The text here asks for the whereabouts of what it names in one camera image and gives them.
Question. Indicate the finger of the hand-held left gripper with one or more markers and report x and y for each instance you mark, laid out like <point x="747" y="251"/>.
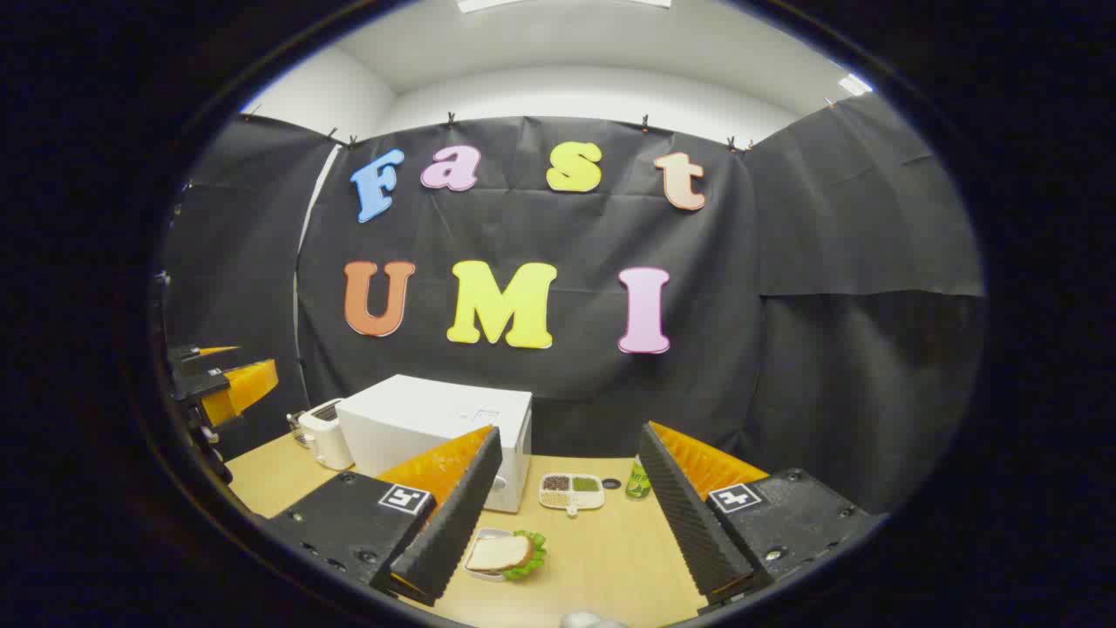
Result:
<point x="205" y="381"/>
<point x="187" y="353"/>

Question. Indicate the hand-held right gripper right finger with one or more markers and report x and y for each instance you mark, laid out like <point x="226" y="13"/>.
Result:
<point x="689" y="523"/>

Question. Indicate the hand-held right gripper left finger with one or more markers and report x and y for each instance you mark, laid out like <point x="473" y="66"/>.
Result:
<point x="453" y="523"/>

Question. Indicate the sandwich with lettuce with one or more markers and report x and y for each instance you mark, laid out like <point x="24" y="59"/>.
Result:
<point x="499" y="553"/>

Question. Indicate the white microwave oven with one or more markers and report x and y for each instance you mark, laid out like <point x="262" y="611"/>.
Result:
<point x="410" y="419"/>

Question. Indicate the small white rectangular tray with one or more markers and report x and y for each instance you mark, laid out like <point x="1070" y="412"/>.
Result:
<point x="485" y="533"/>

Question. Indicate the green drink bottle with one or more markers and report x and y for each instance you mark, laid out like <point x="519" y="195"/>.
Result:
<point x="637" y="482"/>

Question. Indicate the white divided dish of grains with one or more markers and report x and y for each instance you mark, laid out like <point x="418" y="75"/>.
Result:
<point x="571" y="492"/>

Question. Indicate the white toaster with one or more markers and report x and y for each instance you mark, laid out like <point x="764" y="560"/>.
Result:
<point x="327" y="440"/>

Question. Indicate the black backdrop cloth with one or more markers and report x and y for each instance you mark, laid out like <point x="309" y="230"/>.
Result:
<point x="785" y="262"/>

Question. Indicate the ceiling light panel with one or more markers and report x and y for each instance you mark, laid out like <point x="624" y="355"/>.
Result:
<point x="854" y="85"/>

